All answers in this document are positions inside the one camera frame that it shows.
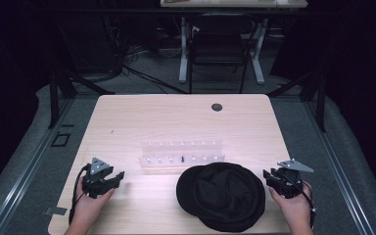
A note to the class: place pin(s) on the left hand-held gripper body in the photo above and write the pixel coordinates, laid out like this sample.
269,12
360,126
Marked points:
94,182

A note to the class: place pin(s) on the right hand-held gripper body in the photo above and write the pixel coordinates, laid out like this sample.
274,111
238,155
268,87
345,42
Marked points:
289,182

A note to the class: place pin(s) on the black hat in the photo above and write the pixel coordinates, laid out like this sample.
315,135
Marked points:
223,197

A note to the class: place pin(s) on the person's left hand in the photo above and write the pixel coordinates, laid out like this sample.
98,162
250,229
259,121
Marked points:
89,205

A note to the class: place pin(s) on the person's right hand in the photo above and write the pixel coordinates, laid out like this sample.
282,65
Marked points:
292,209

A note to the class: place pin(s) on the grey tape strip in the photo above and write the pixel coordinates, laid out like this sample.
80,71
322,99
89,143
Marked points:
55,211

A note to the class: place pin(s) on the black tape square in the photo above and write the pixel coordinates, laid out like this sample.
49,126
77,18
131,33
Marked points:
60,139

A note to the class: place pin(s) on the clear acrylic rack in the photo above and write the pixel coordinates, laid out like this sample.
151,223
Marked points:
181,156

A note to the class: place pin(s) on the black metal stand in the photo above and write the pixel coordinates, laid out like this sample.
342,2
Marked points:
62,88
313,94

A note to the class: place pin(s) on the black chair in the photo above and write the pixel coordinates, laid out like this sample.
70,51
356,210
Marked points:
220,49

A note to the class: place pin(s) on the white-legged desk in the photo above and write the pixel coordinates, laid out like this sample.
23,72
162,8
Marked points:
235,3

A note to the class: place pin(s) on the aluminium floor rail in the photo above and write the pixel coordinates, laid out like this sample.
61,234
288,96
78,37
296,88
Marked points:
29,169
336,169

